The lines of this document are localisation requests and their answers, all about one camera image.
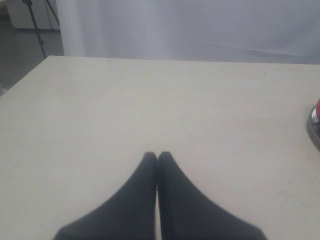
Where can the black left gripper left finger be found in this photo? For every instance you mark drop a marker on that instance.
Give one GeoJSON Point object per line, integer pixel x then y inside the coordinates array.
{"type": "Point", "coordinates": [128, 215]}

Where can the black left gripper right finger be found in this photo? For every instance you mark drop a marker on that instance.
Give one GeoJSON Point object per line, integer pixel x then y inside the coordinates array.
{"type": "Point", "coordinates": [187, 214]}

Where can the white backdrop curtain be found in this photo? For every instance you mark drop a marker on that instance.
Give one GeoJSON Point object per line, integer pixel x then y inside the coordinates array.
{"type": "Point", "coordinates": [261, 31]}

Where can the silver metal bowl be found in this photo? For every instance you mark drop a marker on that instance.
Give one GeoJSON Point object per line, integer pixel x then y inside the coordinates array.
{"type": "Point", "coordinates": [313, 128]}

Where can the red object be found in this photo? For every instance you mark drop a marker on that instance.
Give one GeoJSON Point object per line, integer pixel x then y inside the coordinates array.
{"type": "Point", "coordinates": [317, 110]}

